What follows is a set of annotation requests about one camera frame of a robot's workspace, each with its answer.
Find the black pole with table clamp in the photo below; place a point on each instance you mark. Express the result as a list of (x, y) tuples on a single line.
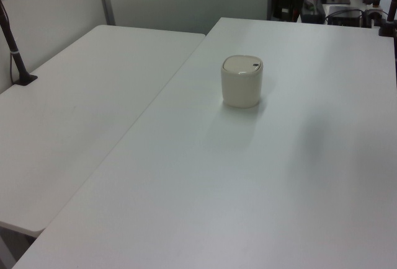
[(390, 18)]

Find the black electronics box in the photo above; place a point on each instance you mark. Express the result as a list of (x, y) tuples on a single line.
[(345, 15)]

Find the cream desktop trash bin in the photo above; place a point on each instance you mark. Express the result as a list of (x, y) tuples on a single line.
[(240, 90)]

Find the cream trash bin lid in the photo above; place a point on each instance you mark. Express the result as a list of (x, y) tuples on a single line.
[(240, 65)]

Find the black camera pole with base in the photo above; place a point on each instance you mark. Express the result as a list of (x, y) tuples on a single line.
[(14, 49)]

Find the dark device with green light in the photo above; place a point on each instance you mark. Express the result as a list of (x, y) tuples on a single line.
[(312, 11)]

